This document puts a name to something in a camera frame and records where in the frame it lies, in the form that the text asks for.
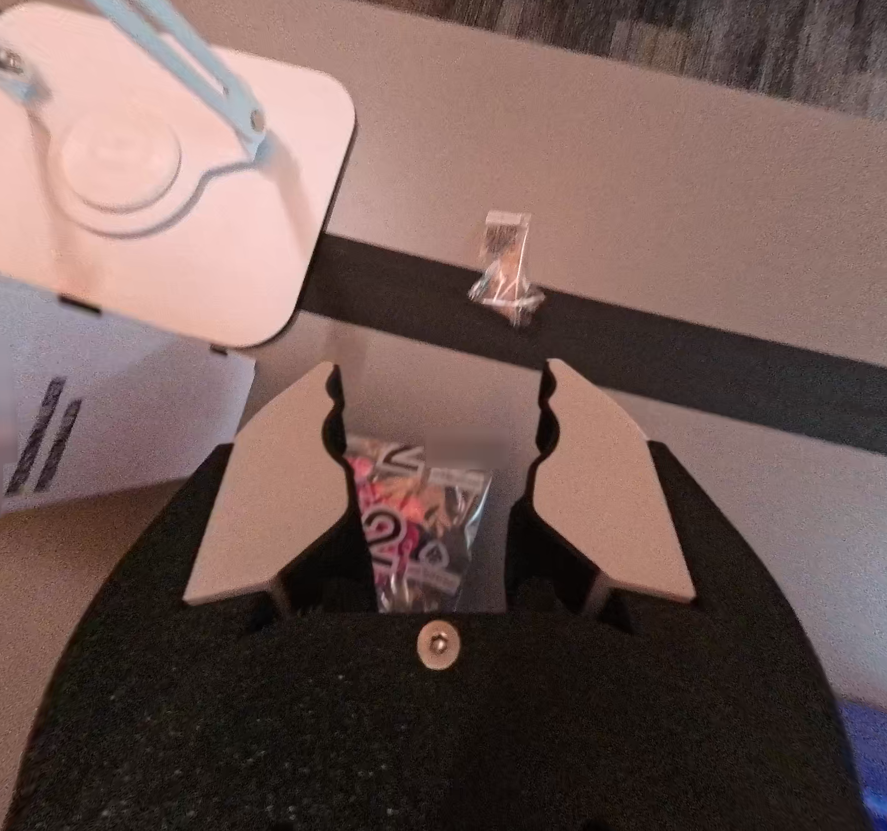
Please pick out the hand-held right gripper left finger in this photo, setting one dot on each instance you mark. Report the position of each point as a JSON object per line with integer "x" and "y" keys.
{"x": 277, "y": 491}

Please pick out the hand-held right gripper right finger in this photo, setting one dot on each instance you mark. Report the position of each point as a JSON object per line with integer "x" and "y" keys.
{"x": 610, "y": 498}

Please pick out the clear printed plastic bag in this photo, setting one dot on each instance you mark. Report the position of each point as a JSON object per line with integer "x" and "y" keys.
{"x": 416, "y": 533}
{"x": 502, "y": 270}

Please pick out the blue plastic bin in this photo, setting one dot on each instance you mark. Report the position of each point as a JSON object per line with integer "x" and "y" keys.
{"x": 870, "y": 755}

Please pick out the white cardboard box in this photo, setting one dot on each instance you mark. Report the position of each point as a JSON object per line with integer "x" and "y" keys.
{"x": 138, "y": 415}

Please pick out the white folding stand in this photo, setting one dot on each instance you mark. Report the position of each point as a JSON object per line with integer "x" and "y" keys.
{"x": 173, "y": 235}

